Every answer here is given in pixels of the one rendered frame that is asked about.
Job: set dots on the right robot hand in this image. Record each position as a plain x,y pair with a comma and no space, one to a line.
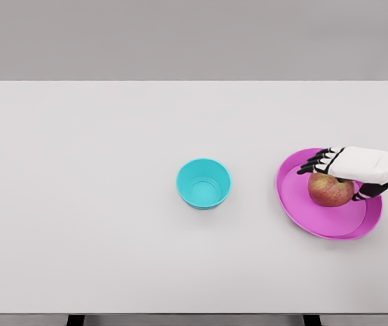
357,164

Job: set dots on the blue bowl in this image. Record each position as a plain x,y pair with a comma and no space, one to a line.
203,188

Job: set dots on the red apple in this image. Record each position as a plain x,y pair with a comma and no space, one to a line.
329,192

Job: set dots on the pink plate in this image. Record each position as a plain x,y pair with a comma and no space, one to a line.
316,214

